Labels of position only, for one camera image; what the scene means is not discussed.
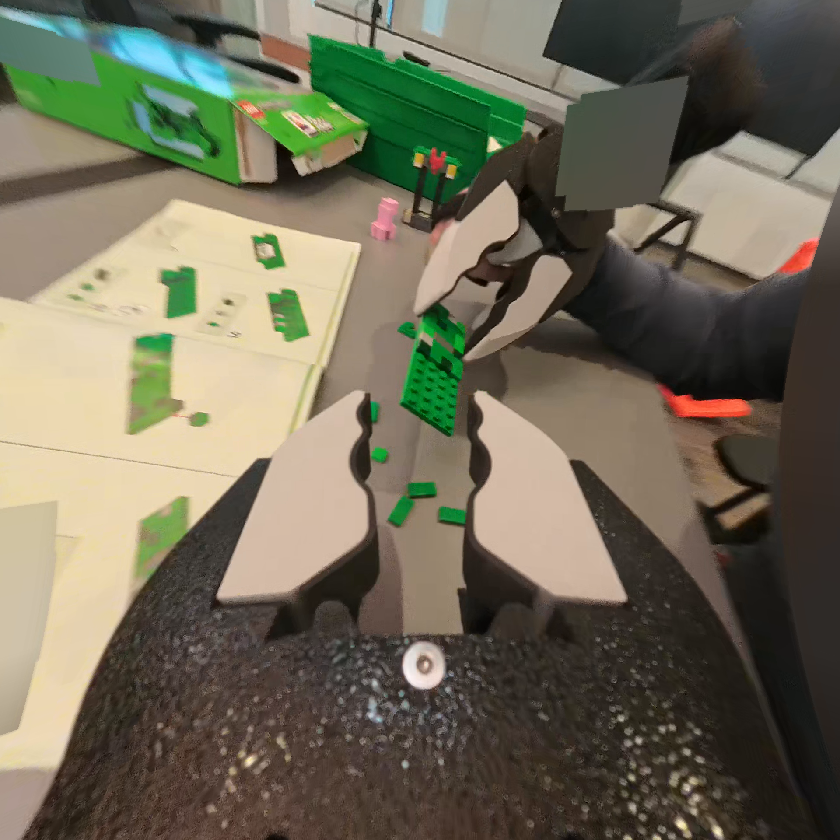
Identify green plastic bin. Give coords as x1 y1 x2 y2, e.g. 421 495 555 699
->
308 34 526 193

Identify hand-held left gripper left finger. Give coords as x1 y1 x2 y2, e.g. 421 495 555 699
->
217 390 383 635

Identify green studded plate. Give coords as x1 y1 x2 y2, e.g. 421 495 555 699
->
399 306 469 438

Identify scattered green flat tiles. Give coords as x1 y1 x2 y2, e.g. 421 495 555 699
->
369 320 469 528

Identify building instruction booklet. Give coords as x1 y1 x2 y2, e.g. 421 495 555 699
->
0 199 362 770

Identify black office chair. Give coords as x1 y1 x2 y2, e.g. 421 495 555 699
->
697 432 790 547

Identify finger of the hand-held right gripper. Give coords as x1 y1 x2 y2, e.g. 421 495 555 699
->
413 180 520 316
462 252 573 362

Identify green cardboard toy box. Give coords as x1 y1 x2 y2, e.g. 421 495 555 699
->
0 13 370 186

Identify black frame brick model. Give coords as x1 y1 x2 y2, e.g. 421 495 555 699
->
403 147 459 232

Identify person's right forearm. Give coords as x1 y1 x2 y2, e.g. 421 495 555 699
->
564 235 809 403

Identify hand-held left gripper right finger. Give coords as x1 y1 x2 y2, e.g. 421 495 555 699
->
462 390 628 635

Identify orange traffic cone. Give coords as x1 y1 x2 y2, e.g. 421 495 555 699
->
658 238 823 420

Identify black monitor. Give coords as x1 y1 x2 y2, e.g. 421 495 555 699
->
543 0 840 160

